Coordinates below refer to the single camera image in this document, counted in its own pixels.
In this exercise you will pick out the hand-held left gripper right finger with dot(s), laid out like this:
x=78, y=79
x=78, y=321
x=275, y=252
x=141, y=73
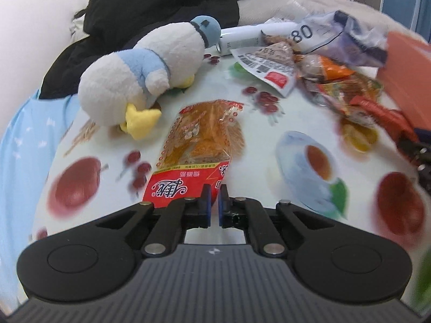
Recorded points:
x=222, y=205

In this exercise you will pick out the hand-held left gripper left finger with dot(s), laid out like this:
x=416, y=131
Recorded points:
x=208, y=205

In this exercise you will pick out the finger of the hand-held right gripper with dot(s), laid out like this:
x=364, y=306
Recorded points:
x=412, y=149

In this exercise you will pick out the red orange spicy strip packet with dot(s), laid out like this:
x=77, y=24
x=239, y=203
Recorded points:
x=198, y=134

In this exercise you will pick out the orange cardboard box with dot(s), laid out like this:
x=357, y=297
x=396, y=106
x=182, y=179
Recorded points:
x=407, y=74

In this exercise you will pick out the pile of snack packets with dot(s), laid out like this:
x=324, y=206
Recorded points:
x=343, y=91

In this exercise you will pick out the fruit printed plastic tablecloth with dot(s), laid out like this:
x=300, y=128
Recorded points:
x=262, y=175

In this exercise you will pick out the clear printed plastic bag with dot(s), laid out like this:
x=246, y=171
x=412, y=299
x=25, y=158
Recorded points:
x=353, y=40

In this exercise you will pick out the blue curtain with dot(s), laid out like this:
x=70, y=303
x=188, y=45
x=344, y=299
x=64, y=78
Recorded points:
x=424, y=3

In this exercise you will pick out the blue chair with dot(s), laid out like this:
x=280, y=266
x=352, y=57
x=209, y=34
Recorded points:
x=399, y=3

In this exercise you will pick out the white plush duck toy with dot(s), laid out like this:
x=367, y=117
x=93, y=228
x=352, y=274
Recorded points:
x=151, y=60

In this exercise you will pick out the grey quilt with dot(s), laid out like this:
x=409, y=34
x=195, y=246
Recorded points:
x=336, y=3

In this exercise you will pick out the white spray can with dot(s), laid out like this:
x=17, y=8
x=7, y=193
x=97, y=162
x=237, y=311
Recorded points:
x=245, y=35

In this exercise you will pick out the light blue bedsheet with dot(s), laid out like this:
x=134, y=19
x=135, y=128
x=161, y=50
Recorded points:
x=23, y=175

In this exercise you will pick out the black padded jacket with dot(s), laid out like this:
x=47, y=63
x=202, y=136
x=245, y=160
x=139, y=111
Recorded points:
x=151, y=6

